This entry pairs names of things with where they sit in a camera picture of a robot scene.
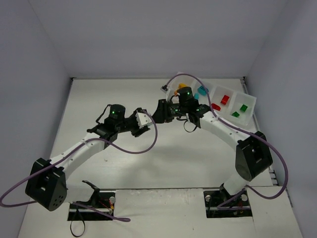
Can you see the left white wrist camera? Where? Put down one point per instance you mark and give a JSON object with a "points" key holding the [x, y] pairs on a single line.
{"points": [[143, 120]]}

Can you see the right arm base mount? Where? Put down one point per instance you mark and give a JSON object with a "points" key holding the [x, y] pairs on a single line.
{"points": [[218, 206]]}

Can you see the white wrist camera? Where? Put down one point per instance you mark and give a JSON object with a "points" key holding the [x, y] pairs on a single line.
{"points": [[165, 89], [143, 120]]}

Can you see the burger printed lego stack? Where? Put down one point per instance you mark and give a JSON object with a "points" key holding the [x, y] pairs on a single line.
{"points": [[181, 85]]}

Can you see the small green lego brick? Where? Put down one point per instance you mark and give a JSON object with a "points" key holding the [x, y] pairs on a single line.
{"points": [[236, 114]]}

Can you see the teal green printed lego brick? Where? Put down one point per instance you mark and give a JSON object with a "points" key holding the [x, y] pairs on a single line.
{"points": [[202, 91]]}

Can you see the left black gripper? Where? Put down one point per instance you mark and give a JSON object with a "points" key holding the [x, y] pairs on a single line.
{"points": [[135, 123]]}

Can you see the red rounded lego brick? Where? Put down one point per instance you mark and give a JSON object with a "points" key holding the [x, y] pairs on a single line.
{"points": [[225, 99]]}

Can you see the clear four-compartment tray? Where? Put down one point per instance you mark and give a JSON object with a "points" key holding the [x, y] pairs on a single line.
{"points": [[216, 92]]}

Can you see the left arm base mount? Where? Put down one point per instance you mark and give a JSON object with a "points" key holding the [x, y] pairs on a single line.
{"points": [[102, 200]]}

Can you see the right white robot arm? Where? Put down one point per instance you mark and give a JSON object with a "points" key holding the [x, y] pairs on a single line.
{"points": [[252, 156]]}

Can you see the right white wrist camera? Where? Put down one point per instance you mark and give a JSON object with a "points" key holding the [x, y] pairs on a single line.
{"points": [[165, 89]]}

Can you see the green red lego brick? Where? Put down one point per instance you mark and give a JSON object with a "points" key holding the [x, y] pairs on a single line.
{"points": [[243, 108]]}

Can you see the red curved burger brick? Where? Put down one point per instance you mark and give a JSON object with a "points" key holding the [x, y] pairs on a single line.
{"points": [[216, 107]]}

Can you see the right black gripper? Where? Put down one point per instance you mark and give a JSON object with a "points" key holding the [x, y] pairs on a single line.
{"points": [[162, 112]]}

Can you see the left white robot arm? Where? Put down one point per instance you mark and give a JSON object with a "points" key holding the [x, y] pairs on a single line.
{"points": [[47, 183]]}

